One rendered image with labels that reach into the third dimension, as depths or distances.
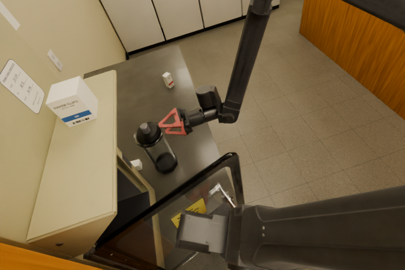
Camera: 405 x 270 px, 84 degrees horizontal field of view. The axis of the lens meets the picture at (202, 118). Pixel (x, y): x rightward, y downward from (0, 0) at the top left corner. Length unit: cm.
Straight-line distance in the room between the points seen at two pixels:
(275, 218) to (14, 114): 37
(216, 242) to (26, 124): 33
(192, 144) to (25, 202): 75
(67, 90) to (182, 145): 70
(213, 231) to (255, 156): 170
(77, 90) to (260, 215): 32
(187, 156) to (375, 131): 180
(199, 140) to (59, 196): 75
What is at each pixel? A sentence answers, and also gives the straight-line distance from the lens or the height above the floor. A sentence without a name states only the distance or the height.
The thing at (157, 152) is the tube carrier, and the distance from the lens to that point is 86.
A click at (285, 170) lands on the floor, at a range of 200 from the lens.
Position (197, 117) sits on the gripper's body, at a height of 120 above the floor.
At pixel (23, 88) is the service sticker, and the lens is 46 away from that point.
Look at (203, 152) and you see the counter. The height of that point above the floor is 94.
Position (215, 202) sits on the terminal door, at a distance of 56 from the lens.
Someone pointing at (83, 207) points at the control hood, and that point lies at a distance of 35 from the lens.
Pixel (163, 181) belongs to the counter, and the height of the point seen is 94.
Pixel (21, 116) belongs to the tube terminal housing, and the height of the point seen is 157.
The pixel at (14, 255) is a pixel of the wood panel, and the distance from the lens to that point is 23.
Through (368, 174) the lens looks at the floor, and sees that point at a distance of 215.
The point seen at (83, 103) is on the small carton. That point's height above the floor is 155.
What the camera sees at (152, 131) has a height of 118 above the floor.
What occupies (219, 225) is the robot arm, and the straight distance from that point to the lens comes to 38.
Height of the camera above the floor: 177
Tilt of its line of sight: 48 degrees down
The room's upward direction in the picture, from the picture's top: 16 degrees counter-clockwise
